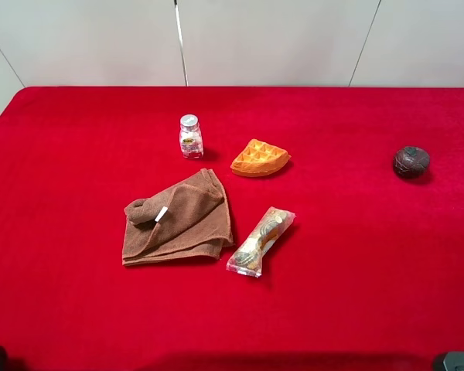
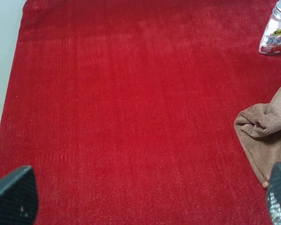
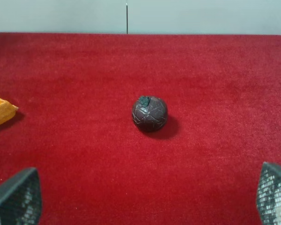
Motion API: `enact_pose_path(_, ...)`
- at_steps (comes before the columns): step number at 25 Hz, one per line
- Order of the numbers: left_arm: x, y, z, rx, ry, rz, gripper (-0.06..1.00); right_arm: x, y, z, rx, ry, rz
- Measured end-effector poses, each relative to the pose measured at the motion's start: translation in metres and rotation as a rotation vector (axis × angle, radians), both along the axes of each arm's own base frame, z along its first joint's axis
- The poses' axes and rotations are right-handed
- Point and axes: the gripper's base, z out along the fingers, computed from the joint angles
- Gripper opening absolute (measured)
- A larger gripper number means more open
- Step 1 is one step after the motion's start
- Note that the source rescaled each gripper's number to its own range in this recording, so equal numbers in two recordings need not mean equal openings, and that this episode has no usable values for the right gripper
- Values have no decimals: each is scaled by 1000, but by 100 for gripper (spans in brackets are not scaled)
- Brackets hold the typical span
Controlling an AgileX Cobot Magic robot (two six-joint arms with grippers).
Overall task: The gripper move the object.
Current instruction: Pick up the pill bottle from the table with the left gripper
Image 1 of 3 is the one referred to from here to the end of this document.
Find small clear candy bottle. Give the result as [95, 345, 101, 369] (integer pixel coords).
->
[179, 114, 204, 158]

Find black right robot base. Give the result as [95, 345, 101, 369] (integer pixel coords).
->
[432, 351, 464, 371]

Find orange waffle piece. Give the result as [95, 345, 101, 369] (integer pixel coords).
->
[230, 139, 291, 178]

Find brown folded towel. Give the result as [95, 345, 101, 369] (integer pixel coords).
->
[122, 168, 234, 267]

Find clear packaged cookies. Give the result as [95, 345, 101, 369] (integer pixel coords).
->
[226, 207, 295, 277]

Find red tablecloth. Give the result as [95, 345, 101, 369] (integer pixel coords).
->
[0, 87, 464, 370]

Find dark brown round ball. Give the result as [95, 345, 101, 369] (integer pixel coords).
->
[393, 146, 431, 179]

